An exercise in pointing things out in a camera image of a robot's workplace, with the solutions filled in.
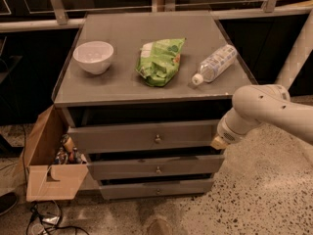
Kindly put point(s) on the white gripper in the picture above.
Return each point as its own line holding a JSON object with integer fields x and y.
{"x": 227, "y": 132}

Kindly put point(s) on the grey top drawer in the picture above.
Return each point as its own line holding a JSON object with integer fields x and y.
{"x": 145, "y": 136}

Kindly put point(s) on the grey drawer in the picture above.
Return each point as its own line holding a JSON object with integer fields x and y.
{"x": 145, "y": 136}
{"x": 153, "y": 189}
{"x": 161, "y": 163}

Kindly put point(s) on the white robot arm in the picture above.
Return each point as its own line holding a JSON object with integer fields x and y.
{"x": 253, "y": 105}

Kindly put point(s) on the grey bottom drawer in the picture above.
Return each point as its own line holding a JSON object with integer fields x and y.
{"x": 153, "y": 189}

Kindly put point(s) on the grey drawer cabinet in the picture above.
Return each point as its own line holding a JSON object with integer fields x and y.
{"x": 120, "y": 95}

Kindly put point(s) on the grey middle drawer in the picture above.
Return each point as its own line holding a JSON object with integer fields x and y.
{"x": 161, "y": 163}

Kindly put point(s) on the clear plastic water bottle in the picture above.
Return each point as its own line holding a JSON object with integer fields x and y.
{"x": 211, "y": 67}

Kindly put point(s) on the green snack bag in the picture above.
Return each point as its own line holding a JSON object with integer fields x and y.
{"x": 159, "y": 61}

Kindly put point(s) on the white ceramic bowl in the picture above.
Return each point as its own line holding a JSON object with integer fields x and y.
{"x": 94, "y": 56}

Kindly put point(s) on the snack items in box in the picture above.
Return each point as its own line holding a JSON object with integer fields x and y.
{"x": 67, "y": 153}

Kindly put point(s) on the brown cardboard box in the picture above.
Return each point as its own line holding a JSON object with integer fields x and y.
{"x": 48, "y": 181}

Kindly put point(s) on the black shoe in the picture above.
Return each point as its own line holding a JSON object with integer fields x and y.
{"x": 7, "y": 202}

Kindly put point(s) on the metal railing frame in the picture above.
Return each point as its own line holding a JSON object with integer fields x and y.
{"x": 130, "y": 4}

